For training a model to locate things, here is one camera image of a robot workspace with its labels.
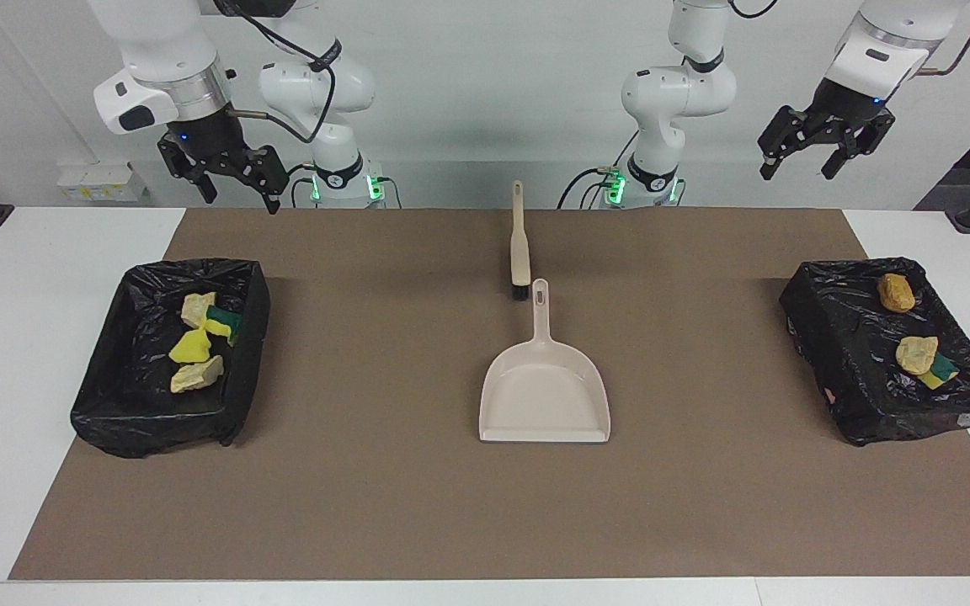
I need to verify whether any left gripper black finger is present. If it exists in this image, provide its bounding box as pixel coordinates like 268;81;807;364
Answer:
758;104;804;182
820;135;861;181

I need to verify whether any striped brown bread piece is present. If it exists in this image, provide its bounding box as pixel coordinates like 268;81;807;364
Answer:
180;292;218;329

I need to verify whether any yellow green sponge piece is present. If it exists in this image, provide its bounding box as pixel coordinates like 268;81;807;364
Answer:
203;305;243;346

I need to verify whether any brown bread nugget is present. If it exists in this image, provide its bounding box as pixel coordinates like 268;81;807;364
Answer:
877;273;918;315

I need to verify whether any pale crinkled bread piece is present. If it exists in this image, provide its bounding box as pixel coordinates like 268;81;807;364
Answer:
895;335;941;376
170;355;225;394

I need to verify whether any beige brush with black bristles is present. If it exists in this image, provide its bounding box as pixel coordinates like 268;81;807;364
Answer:
509;179;534;302

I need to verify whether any beige plastic dustpan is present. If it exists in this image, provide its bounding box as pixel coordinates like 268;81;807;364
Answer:
477;278;613;445

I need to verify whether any black bagged bin pink mark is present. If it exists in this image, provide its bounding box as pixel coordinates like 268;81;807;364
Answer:
780;257;970;447

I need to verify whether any brown table mat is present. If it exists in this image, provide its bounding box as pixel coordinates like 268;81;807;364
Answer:
9;208;970;582

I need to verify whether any black right base cable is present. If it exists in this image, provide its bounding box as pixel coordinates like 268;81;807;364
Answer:
287;162;317;209

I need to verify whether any black base cable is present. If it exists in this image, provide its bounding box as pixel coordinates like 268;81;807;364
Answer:
287;162;317;209
557;126;642;210

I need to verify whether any white wall socket box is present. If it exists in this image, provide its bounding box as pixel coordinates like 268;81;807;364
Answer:
57;162;150;203

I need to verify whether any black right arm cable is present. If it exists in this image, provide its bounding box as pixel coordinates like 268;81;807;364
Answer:
220;0;343;146

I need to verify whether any black left base cable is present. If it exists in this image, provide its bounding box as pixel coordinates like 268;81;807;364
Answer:
557;126;642;210

